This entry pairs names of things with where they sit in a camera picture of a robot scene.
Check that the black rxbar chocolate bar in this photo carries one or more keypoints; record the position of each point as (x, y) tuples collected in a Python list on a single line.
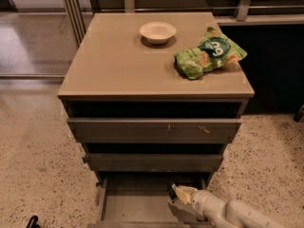
[(172, 192)]

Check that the grey drawer cabinet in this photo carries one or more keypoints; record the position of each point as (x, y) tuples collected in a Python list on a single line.
[(117, 74)]

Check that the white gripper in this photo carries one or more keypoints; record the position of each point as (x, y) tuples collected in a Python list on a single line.
[(200, 200)]

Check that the grey top drawer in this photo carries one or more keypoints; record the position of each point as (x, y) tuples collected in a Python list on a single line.
[(102, 130)]

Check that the metal shelf frame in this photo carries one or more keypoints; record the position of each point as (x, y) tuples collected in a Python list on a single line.
[(39, 37)]

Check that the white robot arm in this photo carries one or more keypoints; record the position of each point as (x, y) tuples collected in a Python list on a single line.
[(238, 214)]

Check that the white bowl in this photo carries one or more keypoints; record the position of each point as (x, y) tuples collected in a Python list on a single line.
[(157, 33)]

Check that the grey middle drawer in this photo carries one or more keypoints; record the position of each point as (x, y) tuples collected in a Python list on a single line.
[(153, 162)]

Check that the grey open bottom drawer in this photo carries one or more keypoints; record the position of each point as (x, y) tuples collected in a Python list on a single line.
[(140, 200)]

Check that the black object at right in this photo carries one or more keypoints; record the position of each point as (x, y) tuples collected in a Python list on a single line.
[(299, 114)]

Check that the black object on floor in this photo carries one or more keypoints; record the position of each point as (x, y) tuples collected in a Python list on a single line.
[(33, 222)]

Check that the green snack bag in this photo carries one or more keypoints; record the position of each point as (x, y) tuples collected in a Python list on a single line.
[(215, 50)]

